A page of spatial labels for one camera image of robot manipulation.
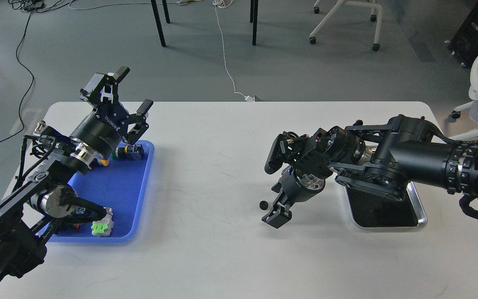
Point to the red emergency stop button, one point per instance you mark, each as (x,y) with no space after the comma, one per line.
(75,220)

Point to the black equipment case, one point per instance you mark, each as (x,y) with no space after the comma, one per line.
(464,45)

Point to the green push button switch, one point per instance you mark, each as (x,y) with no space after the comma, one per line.
(129,152)

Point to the white chair base with casters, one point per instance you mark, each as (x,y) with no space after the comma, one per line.
(376,15)

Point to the silver metal tray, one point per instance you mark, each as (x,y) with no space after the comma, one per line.
(371,212)

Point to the black table legs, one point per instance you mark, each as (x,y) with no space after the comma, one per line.
(254,7)

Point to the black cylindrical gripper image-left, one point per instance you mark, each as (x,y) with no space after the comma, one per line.
(109,122)

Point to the blue plastic tray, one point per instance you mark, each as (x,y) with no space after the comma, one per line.
(120,186)

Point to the small black gear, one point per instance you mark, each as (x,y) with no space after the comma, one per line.
(263,205)

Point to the silver switch with green base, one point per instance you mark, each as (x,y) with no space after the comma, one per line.
(103,227)

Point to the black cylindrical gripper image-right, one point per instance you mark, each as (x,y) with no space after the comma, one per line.
(304,163)

